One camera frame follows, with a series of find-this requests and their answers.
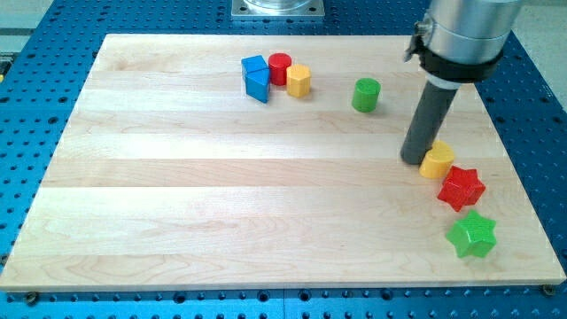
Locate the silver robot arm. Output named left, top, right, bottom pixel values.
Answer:
left=404, top=0, right=522, bottom=89

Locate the yellow heart block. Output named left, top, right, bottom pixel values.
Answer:
left=419, top=140, right=455, bottom=179

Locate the blue triangle block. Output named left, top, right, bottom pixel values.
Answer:
left=244, top=68, right=270, bottom=104

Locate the yellow hexagon block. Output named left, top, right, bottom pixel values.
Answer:
left=286, top=64, right=311, bottom=97

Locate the wooden board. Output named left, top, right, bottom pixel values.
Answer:
left=1, top=34, right=565, bottom=292

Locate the blue cube block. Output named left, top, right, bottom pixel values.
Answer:
left=241, top=55, right=268, bottom=79

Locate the red cylinder block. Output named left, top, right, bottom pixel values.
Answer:
left=268, top=52, right=292, bottom=86

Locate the green cylinder block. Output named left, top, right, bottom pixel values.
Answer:
left=351, top=78, right=381, bottom=113

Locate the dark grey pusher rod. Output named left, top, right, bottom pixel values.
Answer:
left=400, top=80, right=461, bottom=165

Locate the red star block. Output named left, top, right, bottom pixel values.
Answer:
left=437, top=166, right=486, bottom=212

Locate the green star block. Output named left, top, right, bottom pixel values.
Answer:
left=446, top=210, right=497, bottom=258

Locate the blue perforated table plate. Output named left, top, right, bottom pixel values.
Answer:
left=1, top=0, right=566, bottom=318

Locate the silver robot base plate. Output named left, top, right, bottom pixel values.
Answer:
left=230, top=0, right=325, bottom=19

